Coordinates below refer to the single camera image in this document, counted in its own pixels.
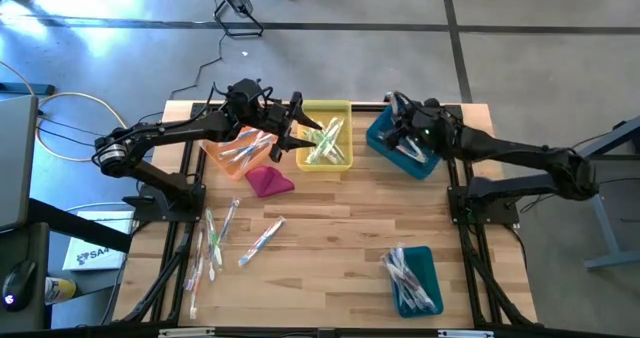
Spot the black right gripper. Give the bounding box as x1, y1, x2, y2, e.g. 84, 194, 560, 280
378, 91, 456, 157

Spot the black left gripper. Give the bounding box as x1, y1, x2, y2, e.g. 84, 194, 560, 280
259, 91, 324, 163

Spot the green toothbrush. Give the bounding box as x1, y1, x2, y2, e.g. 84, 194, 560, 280
322, 119, 346, 149
203, 206, 224, 283
305, 120, 346, 165
312, 122, 341, 164
319, 127, 347, 163
301, 127, 321, 152
302, 136, 331, 165

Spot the purple toothbrush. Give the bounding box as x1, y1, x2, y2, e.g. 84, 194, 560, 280
380, 252, 409, 292
390, 250, 429, 312
182, 226, 205, 293
397, 247, 437, 313
394, 262, 434, 314
389, 243, 426, 304
381, 251, 416, 299

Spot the blue plastic bin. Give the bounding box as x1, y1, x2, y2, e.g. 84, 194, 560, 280
365, 102, 444, 181

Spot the yellow translucent plastic bin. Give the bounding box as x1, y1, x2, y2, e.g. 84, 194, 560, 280
295, 99, 355, 173

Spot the magenta plastic container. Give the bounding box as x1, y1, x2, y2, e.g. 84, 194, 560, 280
244, 165, 296, 200

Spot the orange translucent plastic bin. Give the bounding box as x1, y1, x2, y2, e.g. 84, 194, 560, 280
199, 105, 289, 182

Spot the small teal plastic bin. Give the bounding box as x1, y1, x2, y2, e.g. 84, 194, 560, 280
387, 245, 445, 319

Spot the white label strip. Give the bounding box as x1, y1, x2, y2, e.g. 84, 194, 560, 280
158, 327, 216, 338
438, 329, 496, 338

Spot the grey metal table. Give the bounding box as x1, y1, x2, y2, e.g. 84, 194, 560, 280
552, 115, 640, 272

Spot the white printed box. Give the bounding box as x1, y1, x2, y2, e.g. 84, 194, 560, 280
62, 210, 136, 273

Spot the black desk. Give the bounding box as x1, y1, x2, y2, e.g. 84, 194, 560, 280
0, 197, 134, 332

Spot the blue floor bar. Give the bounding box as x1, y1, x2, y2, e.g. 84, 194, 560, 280
0, 81, 56, 97

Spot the grey laptop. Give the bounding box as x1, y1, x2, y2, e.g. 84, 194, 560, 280
0, 95, 40, 232

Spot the yellow can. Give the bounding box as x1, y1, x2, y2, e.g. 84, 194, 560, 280
43, 276, 78, 307

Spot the black computer mouse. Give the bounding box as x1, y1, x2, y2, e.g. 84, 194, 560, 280
2, 260, 39, 313

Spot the black fan power cable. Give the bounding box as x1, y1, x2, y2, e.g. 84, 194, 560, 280
135, 31, 226, 127

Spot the yellow extension cable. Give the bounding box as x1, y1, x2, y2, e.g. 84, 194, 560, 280
0, 60, 132, 163

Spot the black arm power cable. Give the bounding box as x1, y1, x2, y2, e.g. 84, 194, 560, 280
519, 127, 640, 214

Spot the black floor cable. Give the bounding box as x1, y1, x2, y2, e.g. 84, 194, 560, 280
37, 111, 166, 144

